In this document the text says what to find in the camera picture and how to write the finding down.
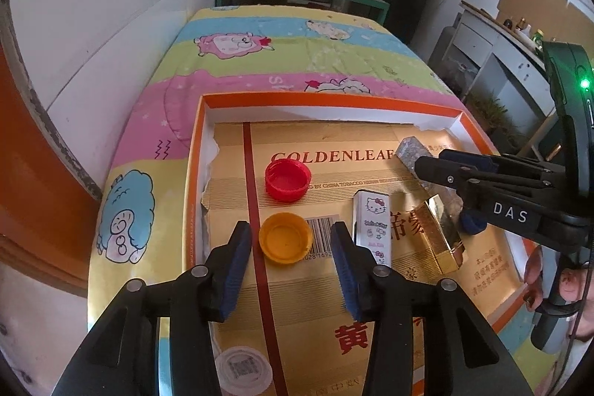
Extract clear plastic lid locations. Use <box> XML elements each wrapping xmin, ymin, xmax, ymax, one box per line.
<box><xmin>214</xmin><ymin>345</ymin><xmax>274</xmax><ymax>396</ymax></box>

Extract person's right hand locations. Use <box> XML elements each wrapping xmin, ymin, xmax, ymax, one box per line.
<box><xmin>524</xmin><ymin>245</ymin><xmax>594</xmax><ymax>313</ymax></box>

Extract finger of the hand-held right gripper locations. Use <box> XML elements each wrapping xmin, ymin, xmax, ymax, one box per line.
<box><xmin>438</xmin><ymin>148</ymin><xmax>564</xmax><ymax>183</ymax></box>
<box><xmin>414</xmin><ymin>156</ymin><xmax>556</xmax><ymax>198</ymax></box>

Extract green potted plants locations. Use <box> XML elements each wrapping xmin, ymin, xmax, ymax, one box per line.
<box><xmin>464</xmin><ymin>92</ymin><xmax>525</xmax><ymax>146</ymax></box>

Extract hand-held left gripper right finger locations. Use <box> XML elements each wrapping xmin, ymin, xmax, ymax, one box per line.
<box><xmin>330</xmin><ymin>220</ymin><xmax>534</xmax><ymax>396</ymax></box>

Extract red bottle cap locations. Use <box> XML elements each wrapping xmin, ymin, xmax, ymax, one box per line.
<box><xmin>264</xmin><ymin>159</ymin><xmax>313</xmax><ymax>201</ymax></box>

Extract white kitchen counter cabinet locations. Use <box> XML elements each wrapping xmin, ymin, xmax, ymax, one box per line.
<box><xmin>452</xmin><ymin>0</ymin><xmax>558</xmax><ymax>132</ymax></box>

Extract wooden door frame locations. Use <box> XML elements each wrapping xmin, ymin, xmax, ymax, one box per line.
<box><xmin>0</xmin><ymin>0</ymin><xmax>103</xmax><ymax>299</ymax></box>

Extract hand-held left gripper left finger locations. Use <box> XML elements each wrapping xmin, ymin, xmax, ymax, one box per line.
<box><xmin>51</xmin><ymin>220</ymin><xmax>254</xmax><ymax>396</ymax></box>

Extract grey gas cylinder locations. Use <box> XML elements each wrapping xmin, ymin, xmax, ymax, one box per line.
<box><xmin>429</xmin><ymin>25</ymin><xmax>460</xmax><ymax>74</ymax></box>

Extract gold rectangular box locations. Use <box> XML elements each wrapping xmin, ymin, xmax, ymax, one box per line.
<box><xmin>408</xmin><ymin>194</ymin><xmax>469</xmax><ymax>274</ymax></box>

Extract cartoon printed blanket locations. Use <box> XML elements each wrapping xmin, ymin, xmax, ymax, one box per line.
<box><xmin>88</xmin><ymin>4</ymin><xmax>571</xmax><ymax>396</ymax></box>

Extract orange-rimmed cardboard box tray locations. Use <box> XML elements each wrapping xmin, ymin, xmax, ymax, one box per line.
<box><xmin>158</xmin><ymin>92</ymin><xmax>534</xmax><ymax>396</ymax></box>

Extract orange-yellow bottle cap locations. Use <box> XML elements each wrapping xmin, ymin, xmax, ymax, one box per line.
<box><xmin>258</xmin><ymin>213</ymin><xmax>314</xmax><ymax>263</ymax></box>

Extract clear plastic bottle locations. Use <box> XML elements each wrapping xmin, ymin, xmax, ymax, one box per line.
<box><xmin>396</xmin><ymin>136</ymin><xmax>465</xmax><ymax>220</ymax></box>

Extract white cartoon print box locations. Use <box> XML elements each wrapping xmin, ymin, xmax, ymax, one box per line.
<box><xmin>353</xmin><ymin>189</ymin><xmax>393</xmax><ymax>269</ymax></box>

